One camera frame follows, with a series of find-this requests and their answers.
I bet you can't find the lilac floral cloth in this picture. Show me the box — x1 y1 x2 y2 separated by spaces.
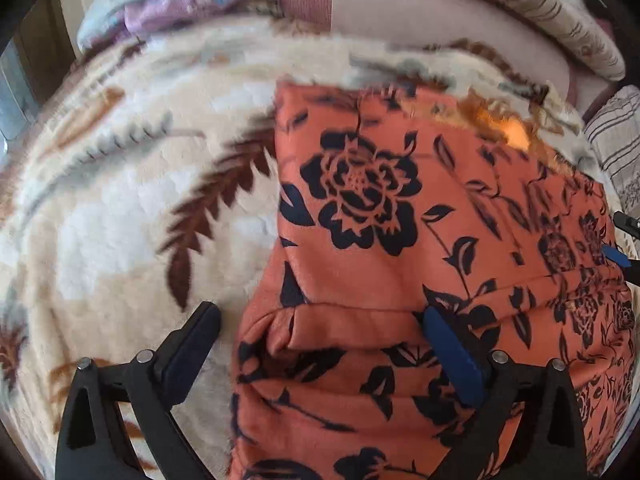
122 0 242 36

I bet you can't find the cream leaf-pattern fleece blanket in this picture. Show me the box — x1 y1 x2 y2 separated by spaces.
1 15 602 479

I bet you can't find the striped floral pillow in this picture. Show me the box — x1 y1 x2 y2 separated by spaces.
585 84 640 219

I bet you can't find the orange black floral garment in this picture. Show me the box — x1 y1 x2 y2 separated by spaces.
229 84 634 479

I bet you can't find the long striped floral bolster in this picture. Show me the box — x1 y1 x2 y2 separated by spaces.
490 0 626 81

